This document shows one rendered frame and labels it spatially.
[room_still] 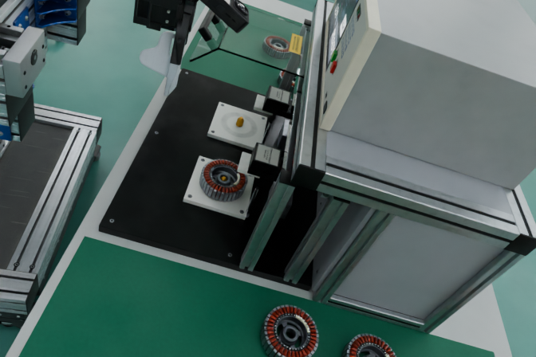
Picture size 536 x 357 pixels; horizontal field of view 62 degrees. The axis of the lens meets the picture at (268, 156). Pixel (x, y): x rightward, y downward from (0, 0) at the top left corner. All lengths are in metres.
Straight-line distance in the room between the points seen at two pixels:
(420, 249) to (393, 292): 0.15
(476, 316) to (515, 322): 1.26
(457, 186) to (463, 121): 0.12
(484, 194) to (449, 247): 0.11
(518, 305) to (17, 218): 2.21
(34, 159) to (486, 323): 1.58
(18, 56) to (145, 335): 0.59
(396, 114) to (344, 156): 0.11
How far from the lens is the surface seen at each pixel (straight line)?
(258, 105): 1.20
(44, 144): 1.95
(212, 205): 1.05
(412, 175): 0.82
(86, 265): 0.97
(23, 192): 1.79
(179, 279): 0.96
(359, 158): 0.78
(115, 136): 2.29
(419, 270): 0.95
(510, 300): 2.57
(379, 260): 0.92
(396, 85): 0.76
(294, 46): 1.12
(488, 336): 1.24
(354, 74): 0.74
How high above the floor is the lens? 1.58
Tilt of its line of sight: 41 degrees down
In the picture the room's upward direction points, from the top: 23 degrees clockwise
